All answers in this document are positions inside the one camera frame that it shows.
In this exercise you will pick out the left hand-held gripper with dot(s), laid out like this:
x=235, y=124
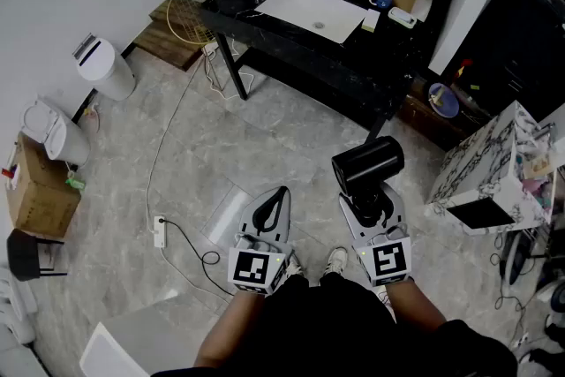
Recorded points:
x=253, y=269

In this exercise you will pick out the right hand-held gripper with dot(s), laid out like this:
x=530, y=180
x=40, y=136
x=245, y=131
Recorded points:
x=388, y=260

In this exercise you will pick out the white rectangular sink basin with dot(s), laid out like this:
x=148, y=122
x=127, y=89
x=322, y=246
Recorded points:
x=300, y=9

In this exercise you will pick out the person's right forearm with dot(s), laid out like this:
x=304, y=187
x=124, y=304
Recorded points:
x=412, y=306

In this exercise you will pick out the person's left forearm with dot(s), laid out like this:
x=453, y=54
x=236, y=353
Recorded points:
x=229, y=326

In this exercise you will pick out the person's left white shoe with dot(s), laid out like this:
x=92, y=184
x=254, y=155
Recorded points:
x=293, y=267

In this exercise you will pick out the person's white shoe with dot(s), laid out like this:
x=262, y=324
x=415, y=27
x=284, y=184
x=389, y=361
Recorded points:
x=336, y=261
x=293, y=267

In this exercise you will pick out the person's right white shoe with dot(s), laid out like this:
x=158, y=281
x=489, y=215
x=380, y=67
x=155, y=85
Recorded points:
x=336, y=261

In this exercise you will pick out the white power strip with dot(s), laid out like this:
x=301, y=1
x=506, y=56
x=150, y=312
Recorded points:
x=160, y=231

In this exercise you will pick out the marble patterned cabinet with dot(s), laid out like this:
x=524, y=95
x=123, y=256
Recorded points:
x=476, y=163

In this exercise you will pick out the person's black clothing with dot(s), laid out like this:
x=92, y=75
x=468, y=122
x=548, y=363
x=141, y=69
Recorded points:
x=335, y=331

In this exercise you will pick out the blue plate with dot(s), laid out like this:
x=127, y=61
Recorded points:
x=446, y=103

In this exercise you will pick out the black marble vanity stand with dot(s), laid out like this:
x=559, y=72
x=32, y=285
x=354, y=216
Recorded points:
x=309, y=57

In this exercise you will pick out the small red item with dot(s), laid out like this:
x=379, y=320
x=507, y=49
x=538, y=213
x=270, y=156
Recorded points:
x=463, y=67

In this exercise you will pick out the white flat board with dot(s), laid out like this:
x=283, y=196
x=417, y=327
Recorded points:
x=128, y=344

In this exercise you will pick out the green tag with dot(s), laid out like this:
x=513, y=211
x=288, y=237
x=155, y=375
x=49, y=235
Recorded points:
x=76, y=182

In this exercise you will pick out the white soap bar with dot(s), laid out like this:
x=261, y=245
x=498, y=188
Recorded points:
x=371, y=20

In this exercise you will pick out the white soap dish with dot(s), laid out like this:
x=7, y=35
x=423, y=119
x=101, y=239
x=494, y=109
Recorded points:
x=401, y=17

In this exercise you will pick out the wooden step boards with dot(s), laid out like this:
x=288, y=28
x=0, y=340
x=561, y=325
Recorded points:
x=165, y=44

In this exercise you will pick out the white cylindrical trash can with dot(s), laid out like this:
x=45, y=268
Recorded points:
x=106, y=70

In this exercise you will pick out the white oval lidded bin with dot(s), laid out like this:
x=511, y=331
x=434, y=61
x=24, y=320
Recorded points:
x=57, y=137

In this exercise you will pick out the small closed cardboard box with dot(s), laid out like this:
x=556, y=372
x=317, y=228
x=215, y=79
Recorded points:
x=42, y=194

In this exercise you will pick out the black cabinet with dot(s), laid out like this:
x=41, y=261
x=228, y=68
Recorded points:
x=516, y=39

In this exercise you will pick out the black stool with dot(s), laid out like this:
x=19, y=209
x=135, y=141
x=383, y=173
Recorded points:
x=24, y=256

